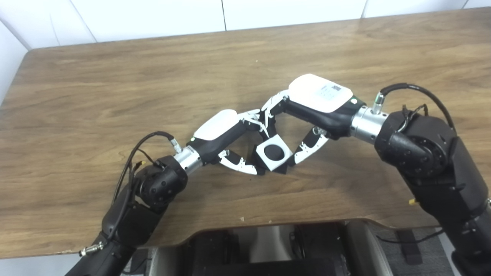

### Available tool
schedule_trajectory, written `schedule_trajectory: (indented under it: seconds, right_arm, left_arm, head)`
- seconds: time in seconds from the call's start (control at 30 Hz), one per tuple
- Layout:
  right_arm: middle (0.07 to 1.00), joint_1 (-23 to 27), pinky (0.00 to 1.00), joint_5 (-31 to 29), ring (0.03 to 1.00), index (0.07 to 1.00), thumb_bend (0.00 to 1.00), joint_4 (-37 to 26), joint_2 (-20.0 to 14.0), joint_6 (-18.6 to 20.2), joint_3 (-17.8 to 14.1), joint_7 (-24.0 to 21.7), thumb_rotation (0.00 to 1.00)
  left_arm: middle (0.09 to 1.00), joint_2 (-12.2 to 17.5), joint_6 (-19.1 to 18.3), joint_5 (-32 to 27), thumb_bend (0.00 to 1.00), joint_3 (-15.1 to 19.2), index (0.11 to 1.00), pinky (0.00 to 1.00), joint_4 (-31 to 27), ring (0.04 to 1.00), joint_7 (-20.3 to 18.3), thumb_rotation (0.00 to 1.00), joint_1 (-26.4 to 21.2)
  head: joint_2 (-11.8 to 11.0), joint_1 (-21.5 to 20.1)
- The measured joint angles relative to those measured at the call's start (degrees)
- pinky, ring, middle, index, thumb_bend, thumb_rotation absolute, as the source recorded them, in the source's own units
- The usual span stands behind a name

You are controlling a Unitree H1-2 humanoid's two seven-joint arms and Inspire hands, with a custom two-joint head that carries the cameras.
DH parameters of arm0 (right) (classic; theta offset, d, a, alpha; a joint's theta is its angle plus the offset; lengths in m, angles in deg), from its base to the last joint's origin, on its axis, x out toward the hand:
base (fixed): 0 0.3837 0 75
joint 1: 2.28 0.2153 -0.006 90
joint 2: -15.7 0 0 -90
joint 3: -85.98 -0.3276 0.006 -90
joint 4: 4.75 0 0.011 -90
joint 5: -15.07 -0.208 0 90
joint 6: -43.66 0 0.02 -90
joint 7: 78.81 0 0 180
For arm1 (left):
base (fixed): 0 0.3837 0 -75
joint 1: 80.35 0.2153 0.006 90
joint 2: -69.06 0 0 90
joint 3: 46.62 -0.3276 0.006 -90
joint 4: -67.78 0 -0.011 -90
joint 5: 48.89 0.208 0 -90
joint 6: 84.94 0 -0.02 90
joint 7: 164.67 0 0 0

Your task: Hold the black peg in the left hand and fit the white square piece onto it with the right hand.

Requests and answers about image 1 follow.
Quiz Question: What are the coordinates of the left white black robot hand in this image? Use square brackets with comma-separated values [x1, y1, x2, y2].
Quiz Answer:
[186, 109, 271, 176]

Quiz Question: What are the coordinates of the black table foot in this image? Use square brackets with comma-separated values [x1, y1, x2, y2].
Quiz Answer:
[396, 229, 423, 265]

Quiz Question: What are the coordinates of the right thin wire yellow tip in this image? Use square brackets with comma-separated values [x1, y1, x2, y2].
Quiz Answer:
[399, 103, 429, 133]

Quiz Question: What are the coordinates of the white square piece with hole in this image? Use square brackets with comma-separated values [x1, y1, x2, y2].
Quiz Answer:
[255, 134, 293, 172]

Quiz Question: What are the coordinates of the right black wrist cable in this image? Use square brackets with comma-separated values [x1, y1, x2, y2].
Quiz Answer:
[372, 83, 457, 135]

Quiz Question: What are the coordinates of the black peg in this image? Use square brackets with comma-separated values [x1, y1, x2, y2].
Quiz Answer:
[251, 144, 297, 175]

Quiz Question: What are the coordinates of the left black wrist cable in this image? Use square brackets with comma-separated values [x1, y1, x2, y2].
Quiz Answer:
[79, 131, 183, 256]

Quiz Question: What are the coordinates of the left thin wire yellow tip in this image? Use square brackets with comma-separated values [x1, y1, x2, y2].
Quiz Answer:
[129, 149, 165, 171]

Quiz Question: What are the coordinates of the thin wire yellow tip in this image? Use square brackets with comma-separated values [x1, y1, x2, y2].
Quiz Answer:
[399, 103, 429, 133]
[129, 149, 165, 171]

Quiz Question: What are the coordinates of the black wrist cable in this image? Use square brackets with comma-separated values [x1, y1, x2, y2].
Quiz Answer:
[372, 83, 457, 135]
[79, 131, 183, 256]

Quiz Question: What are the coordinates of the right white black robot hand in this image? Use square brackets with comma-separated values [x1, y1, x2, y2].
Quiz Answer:
[260, 74, 367, 167]

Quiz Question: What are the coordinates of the black floor cable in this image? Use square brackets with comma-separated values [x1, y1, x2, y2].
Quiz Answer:
[375, 229, 445, 244]

